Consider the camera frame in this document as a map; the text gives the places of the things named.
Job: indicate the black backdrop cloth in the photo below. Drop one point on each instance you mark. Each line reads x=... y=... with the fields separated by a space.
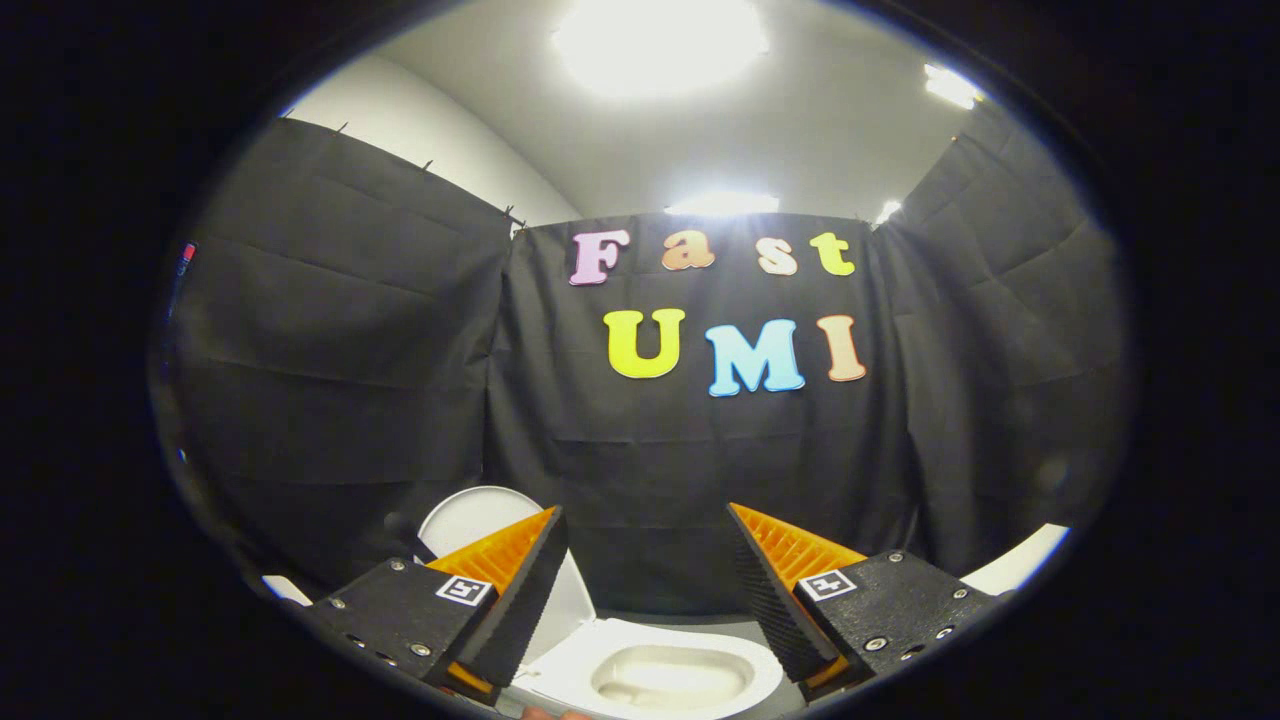
x=660 y=470

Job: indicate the long ceiling light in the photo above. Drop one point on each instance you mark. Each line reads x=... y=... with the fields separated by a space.
x=722 y=204

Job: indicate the white cabinet with grey drawers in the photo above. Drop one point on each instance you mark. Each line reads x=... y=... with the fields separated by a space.
x=1020 y=560

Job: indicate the small rectangular ceiling light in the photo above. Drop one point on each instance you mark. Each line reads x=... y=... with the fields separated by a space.
x=952 y=85

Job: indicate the large round ceiling light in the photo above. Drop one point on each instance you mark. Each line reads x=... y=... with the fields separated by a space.
x=660 y=45

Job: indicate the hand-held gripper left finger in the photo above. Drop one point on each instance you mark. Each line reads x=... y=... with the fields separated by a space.
x=520 y=610

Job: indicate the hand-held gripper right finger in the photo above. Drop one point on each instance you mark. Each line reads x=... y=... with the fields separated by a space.
x=775 y=610

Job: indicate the white toilet tank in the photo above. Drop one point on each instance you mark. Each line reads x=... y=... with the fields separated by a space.
x=288 y=590

